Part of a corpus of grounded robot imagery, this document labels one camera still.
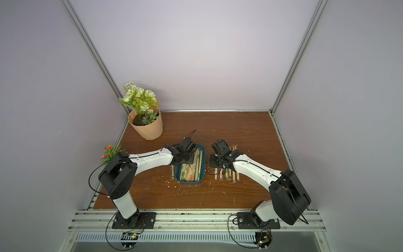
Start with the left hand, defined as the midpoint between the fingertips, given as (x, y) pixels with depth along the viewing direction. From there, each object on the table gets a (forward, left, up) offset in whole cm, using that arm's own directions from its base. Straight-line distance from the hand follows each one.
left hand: (193, 157), depth 92 cm
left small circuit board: (-38, +28, -5) cm, 48 cm away
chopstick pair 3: (-8, -13, -3) cm, 16 cm away
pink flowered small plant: (-5, +41, +15) cm, 44 cm away
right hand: (-3, -11, +6) cm, 13 cm away
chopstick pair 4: (-8, +12, -3) cm, 14 cm away
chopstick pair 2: (-9, -16, -2) cm, 19 cm away
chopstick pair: (-10, -24, -3) cm, 26 cm away
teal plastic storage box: (-6, +9, 0) cm, 11 cm away
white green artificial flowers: (+22, +28, +25) cm, 44 cm away
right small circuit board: (-39, -35, -5) cm, 52 cm away
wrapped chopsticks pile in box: (-9, +1, -1) cm, 9 cm away
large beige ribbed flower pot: (+13, +28, +8) cm, 32 cm away
